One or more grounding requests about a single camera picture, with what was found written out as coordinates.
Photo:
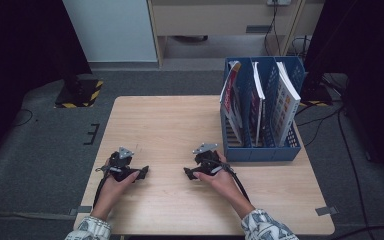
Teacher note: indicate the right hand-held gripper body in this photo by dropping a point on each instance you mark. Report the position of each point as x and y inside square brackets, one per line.
[208, 163]

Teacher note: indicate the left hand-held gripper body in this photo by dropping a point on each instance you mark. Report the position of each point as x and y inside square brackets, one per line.
[120, 166]

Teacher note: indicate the blue file rack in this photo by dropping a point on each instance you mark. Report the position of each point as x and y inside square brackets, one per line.
[246, 155]

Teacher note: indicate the black magazine with red cards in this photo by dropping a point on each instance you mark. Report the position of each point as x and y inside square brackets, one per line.
[230, 100]

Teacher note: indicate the white picture book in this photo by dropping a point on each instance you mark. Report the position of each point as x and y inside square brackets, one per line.
[285, 113]

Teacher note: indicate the person's right hand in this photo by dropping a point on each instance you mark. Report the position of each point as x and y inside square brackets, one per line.
[223, 186]

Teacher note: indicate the person's left hand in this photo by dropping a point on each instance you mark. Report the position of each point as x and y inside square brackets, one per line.
[111, 196]

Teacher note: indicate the black stand base striped edge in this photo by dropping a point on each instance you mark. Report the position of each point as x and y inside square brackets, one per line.
[80, 96]
[315, 96]

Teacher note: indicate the white panel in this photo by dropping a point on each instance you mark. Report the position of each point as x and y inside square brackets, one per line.
[113, 30]

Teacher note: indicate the beige wooden cabinet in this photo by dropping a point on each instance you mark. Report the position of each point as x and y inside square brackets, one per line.
[213, 20]

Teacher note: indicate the dark curtain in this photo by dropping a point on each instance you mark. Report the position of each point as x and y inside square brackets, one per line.
[20, 50]
[370, 50]

